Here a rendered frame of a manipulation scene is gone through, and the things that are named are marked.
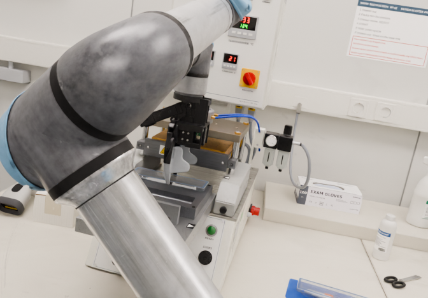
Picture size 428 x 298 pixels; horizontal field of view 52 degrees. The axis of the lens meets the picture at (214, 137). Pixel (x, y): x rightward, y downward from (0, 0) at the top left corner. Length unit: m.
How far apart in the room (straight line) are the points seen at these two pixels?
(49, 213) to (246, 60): 0.72
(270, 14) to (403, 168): 0.91
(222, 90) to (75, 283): 0.67
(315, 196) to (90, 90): 1.28
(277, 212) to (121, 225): 1.07
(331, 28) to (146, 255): 1.38
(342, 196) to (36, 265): 1.04
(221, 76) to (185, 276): 0.87
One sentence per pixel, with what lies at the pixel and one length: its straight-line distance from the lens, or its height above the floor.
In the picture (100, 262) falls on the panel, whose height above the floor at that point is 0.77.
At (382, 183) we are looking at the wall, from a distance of 1.90.
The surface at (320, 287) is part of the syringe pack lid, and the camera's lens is 1.20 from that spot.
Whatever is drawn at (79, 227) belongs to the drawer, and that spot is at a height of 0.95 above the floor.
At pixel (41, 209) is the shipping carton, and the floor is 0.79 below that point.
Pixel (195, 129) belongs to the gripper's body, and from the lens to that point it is 0.97.
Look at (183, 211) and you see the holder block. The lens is 0.93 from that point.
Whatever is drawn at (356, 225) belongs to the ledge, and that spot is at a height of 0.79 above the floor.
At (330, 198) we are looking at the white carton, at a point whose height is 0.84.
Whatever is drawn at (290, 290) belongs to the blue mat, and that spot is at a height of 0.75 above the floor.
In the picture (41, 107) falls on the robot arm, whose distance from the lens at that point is 0.51.
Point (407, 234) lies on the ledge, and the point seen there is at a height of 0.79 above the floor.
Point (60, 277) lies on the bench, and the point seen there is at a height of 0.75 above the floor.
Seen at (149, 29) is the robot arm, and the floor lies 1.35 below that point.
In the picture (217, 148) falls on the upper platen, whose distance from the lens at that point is 1.16.
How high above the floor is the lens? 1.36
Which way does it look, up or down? 13 degrees down
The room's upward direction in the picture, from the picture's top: 9 degrees clockwise
